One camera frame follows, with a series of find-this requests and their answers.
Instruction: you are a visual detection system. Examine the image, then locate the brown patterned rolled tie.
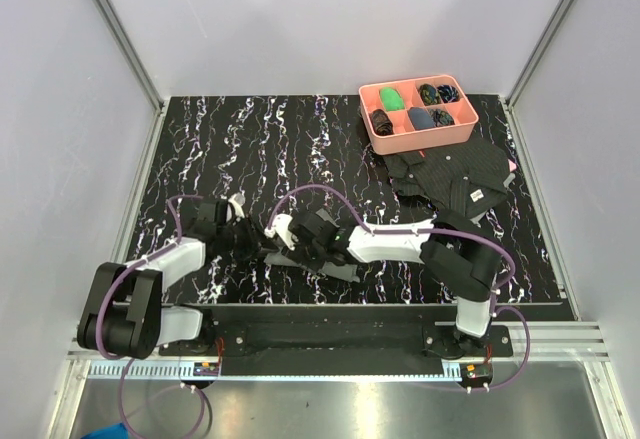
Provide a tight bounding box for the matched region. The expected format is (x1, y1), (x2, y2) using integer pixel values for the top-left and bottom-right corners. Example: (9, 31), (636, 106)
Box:
(370, 109), (394, 137)

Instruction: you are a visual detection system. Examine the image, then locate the navy striped rolled tie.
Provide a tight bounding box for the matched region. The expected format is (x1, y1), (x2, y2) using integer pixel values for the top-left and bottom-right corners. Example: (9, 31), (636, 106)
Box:
(437, 84), (460, 103)

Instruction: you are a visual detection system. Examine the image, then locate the blue-grey rolled cloth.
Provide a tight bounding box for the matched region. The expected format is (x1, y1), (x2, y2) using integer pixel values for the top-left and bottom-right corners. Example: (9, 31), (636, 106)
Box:
(408, 107), (435, 131)

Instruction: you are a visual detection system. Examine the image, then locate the pink divided organizer box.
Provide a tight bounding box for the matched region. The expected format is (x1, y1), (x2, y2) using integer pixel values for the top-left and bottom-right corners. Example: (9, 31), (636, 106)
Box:
(359, 75), (478, 155)

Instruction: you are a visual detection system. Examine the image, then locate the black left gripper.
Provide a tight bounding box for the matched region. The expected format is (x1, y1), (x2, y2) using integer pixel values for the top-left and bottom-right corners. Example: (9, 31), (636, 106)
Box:
(217, 213), (278, 261)

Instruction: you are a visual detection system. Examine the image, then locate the dark striped button shirt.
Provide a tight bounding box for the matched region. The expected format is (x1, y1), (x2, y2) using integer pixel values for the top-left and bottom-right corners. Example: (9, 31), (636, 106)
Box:
(383, 136), (511, 219)

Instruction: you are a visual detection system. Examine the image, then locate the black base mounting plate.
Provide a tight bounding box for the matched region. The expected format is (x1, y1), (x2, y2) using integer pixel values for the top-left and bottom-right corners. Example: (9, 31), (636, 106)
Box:
(160, 305), (514, 380)

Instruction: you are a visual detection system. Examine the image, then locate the teal paisley rolled tie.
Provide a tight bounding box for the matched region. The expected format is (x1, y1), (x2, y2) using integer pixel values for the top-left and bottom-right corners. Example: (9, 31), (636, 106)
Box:
(429, 109), (455, 127)

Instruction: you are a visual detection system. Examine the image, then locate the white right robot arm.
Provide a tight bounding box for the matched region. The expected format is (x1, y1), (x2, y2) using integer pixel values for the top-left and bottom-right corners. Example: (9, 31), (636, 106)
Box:
(265, 210), (504, 356)

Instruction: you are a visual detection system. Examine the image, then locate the blue cloth scrap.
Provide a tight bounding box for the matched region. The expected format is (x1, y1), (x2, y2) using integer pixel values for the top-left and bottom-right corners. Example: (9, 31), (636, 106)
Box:
(82, 423), (129, 439)

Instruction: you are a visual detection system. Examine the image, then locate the green rolled cloth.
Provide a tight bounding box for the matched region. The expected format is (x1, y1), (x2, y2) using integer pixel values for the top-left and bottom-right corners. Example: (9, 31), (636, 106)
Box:
(379, 87), (405, 111)

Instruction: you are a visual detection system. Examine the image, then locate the olive floral rolled tie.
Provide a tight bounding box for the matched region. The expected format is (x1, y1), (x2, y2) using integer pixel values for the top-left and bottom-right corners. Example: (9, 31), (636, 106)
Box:
(418, 84), (441, 106)

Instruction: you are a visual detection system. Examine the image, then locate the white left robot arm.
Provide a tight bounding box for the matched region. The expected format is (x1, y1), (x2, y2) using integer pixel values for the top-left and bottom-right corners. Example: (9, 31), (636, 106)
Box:
(76, 193), (263, 360)

